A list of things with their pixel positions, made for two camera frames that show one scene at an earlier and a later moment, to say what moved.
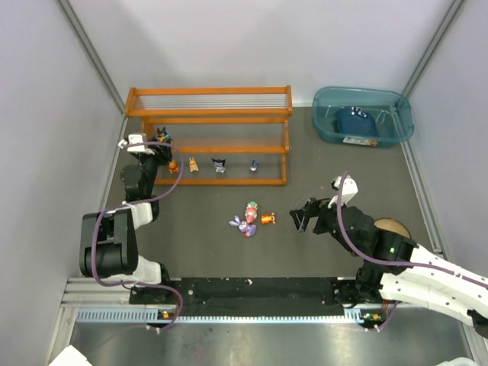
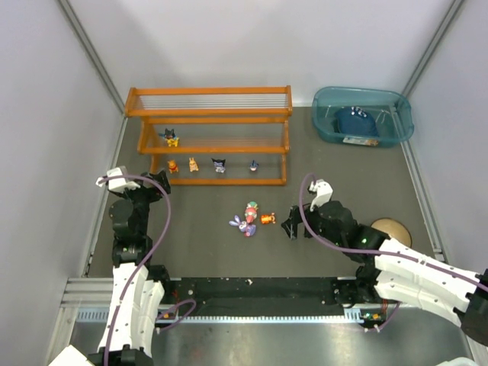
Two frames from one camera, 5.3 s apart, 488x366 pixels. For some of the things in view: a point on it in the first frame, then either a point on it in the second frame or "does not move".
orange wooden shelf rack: [226, 136] does not move
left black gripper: [161, 147] → [153, 187]
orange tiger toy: [267, 219] does not move
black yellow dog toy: [162, 135] → [171, 139]
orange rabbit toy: [193, 165] does not move
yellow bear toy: [172, 165] does not move
